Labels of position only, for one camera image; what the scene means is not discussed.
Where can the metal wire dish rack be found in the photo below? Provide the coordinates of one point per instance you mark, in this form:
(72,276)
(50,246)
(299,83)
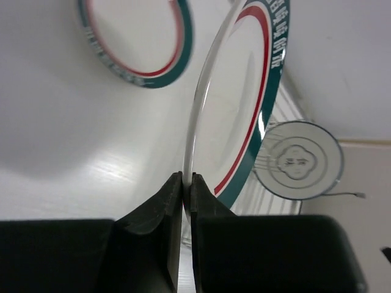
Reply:
(254,198)

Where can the white plate with grey rim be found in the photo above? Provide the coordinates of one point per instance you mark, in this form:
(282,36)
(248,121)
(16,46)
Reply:
(310,158)

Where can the green red rimmed plate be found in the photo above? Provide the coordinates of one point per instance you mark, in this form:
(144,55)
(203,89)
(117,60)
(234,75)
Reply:
(235,96)
(145,43)

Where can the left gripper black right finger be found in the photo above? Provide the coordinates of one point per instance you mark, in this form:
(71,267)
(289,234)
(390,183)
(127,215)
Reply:
(268,253)

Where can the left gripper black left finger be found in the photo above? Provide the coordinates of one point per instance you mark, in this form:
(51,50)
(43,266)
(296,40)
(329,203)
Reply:
(137,253)

